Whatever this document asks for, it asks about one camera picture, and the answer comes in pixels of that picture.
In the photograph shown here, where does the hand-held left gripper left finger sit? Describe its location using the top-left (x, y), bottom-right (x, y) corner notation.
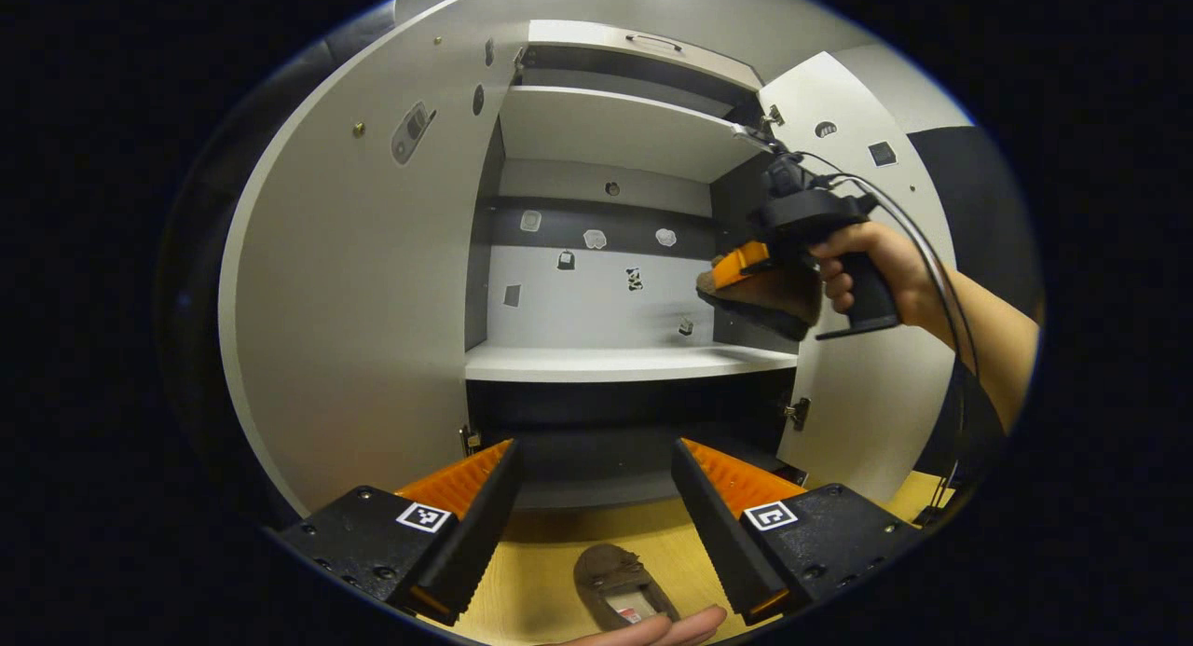
top-left (266, 439), bottom-right (525, 628)

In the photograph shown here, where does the brown fuzzy shoe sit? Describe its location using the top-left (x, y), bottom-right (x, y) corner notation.
top-left (572, 543), bottom-right (681, 630)
top-left (696, 264), bottom-right (823, 342)

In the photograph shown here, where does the white shoe cabinet door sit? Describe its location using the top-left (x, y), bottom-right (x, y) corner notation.
top-left (757, 51), bottom-right (961, 505)
top-left (219, 21), bottom-right (532, 518)

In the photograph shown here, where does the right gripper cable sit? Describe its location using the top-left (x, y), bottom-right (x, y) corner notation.
top-left (792, 150), bottom-right (981, 528)

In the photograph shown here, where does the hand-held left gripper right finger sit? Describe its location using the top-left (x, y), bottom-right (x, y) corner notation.
top-left (671, 438), bottom-right (933, 628)

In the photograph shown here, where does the white cabinet drawer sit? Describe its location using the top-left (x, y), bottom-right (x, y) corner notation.
top-left (527, 20), bottom-right (765, 92)

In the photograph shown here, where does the white shoe cabinet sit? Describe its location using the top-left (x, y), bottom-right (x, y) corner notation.
top-left (219, 17), bottom-right (961, 518)

